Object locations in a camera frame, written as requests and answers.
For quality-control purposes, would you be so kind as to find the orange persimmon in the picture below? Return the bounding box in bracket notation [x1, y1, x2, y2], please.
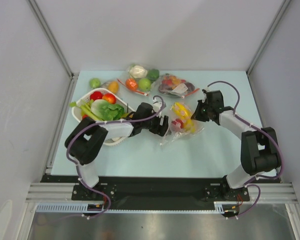
[102, 93, 117, 104]

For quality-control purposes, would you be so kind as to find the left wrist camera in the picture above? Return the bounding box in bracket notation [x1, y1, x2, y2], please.
[152, 100, 163, 118]

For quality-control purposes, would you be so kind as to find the red spotted mushroom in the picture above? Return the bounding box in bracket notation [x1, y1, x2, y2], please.
[171, 118, 184, 131]

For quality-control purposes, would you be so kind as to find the red bell pepper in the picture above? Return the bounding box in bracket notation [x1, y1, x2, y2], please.
[89, 91, 103, 101]

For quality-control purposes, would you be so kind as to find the zip bag with vegetables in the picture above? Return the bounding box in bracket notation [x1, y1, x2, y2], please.
[117, 63, 160, 97]

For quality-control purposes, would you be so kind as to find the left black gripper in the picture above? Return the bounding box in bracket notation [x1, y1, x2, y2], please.
[141, 110, 171, 137]

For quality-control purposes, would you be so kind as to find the orange mango in bag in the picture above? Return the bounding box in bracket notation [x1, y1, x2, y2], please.
[107, 81, 119, 94]

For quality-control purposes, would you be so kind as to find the green lettuce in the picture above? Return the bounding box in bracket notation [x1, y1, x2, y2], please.
[90, 99, 125, 121]

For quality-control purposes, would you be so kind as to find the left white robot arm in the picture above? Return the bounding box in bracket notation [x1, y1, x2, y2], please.
[64, 101, 169, 200]

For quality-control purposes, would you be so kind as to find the green apple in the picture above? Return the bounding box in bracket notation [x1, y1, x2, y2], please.
[89, 77, 101, 89]

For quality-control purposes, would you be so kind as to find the zip bag with dark fruits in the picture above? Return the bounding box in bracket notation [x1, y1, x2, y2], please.
[155, 73, 200, 99]

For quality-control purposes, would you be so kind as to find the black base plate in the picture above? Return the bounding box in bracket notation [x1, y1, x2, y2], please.
[41, 175, 255, 211]

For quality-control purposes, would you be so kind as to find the clear zip bag pink seal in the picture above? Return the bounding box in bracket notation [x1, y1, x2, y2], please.
[160, 101, 205, 147]

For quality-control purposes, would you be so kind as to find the yellow corn cob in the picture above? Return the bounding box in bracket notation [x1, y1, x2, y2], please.
[171, 102, 192, 120]

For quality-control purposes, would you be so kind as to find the green celery stalk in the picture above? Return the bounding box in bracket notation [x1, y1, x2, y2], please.
[69, 100, 102, 122]

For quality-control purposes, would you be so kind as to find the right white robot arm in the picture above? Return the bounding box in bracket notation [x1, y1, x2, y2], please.
[191, 90, 283, 201]

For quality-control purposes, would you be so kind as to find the white plastic basket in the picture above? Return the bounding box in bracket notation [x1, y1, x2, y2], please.
[71, 87, 134, 147]

